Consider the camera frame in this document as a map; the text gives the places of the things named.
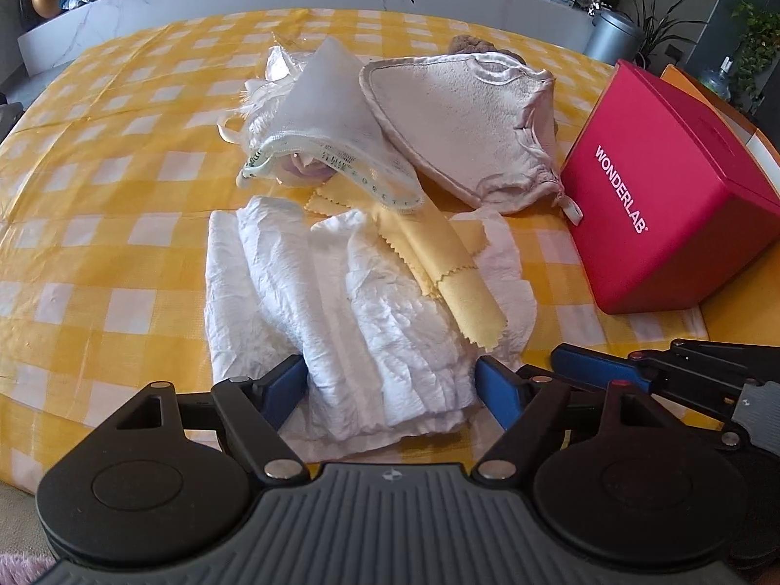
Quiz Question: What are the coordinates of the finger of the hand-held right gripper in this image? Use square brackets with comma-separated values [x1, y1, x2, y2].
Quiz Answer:
[627, 339, 780, 420]
[550, 343, 656, 394]

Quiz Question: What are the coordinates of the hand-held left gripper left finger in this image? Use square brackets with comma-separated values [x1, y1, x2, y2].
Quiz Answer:
[116, 353, 309, 487]

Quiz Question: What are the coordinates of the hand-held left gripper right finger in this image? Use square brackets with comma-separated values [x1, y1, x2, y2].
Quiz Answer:
[472, 354, 659, 482]

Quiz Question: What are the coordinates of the white cloth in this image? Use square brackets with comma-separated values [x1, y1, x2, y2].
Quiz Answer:
[204, 195, 538, 447]

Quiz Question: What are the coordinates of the white translucent mesh bag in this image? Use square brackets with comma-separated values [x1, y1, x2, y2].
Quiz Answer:
[216, 37, 428, 214]

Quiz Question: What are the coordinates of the brown plush cloth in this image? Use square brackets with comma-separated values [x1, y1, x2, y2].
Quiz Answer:
[448, 35, 528, 65]

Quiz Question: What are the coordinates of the yellow zigzag-edged cloth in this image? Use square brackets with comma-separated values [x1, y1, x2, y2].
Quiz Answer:
[305, 186, 509, 354]

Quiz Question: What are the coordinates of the red square box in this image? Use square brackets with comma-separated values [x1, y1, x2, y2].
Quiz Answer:
[559, 59, 780, 316]

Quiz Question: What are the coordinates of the yellow checked tablecloth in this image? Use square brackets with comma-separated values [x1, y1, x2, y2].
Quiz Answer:
[0, 8, 780, 494]

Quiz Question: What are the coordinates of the beige terry bib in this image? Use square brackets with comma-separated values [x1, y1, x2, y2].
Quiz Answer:
[358, 52, 583, 223]

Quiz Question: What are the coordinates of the blue water bottle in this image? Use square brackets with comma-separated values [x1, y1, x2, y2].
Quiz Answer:
[698, 56, 732, 101]

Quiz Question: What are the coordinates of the grey metal trash can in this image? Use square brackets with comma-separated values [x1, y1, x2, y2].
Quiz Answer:
[582, 7, 645, 67]

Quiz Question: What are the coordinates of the purple fluffy blanket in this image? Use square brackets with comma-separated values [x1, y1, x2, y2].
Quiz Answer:
[0, 551, 53, 585]

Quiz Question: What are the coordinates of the potted vine plant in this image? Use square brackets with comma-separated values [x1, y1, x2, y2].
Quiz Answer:
[728, 0, 780, 114]

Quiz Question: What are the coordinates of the long-leaf potted plant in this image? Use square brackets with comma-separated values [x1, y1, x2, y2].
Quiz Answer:
[618, 0, 711, 65]

